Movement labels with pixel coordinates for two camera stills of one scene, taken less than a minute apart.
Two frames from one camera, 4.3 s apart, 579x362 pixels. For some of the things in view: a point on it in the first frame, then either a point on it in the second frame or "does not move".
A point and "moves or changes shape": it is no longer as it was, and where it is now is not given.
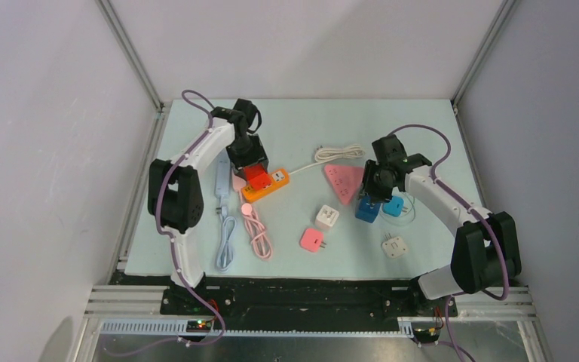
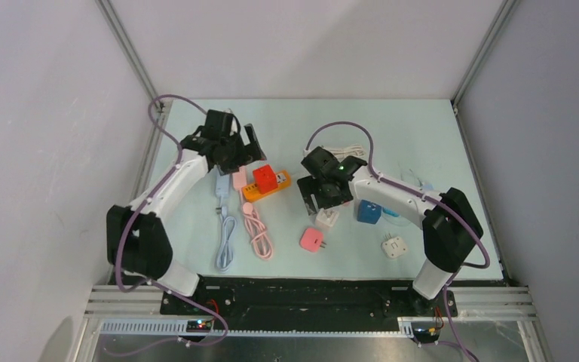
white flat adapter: [394, 246] does not move
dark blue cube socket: [366, 210] does not move
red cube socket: [257, 176] moves or changes shape
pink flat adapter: [311, 240] does not move
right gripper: [368, 186] -> [308, 186]
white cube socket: [326, 217] does not move
